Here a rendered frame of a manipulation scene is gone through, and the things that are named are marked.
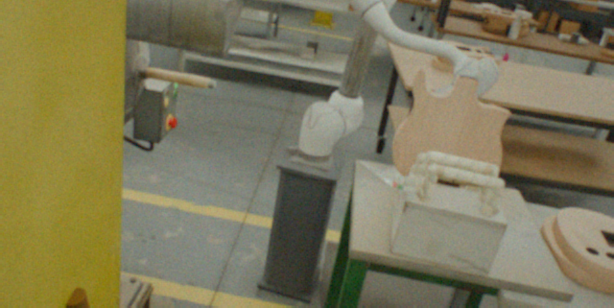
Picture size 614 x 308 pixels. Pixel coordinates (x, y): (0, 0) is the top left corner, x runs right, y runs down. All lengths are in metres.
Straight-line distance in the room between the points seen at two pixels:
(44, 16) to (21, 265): 0.21
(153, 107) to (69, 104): 1.35
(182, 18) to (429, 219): 0.82
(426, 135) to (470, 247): 0.42
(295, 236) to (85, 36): 2.06
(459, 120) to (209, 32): 0.84
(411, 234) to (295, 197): 1.00
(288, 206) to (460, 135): 0.98
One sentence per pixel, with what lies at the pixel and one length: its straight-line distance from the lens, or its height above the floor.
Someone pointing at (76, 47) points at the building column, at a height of 1.63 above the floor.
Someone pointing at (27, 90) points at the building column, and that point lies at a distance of 0.46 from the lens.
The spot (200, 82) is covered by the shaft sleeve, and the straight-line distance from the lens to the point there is 1.54.
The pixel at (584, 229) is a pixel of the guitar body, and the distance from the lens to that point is 1.88.
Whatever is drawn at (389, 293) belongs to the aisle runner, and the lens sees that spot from 2.88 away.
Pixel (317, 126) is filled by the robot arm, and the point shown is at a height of 0.90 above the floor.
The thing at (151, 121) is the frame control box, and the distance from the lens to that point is 1.88.
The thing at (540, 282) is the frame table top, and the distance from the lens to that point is 1.64.
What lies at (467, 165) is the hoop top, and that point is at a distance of 1.49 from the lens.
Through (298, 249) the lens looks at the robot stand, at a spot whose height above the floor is 0.28.
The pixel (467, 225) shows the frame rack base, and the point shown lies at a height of 1.07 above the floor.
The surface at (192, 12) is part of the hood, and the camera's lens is 1.35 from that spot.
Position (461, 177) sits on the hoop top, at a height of 1.20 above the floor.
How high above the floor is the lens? 1.78
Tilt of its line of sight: 24 degrees down
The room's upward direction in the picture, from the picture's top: 10 degrees clockwise
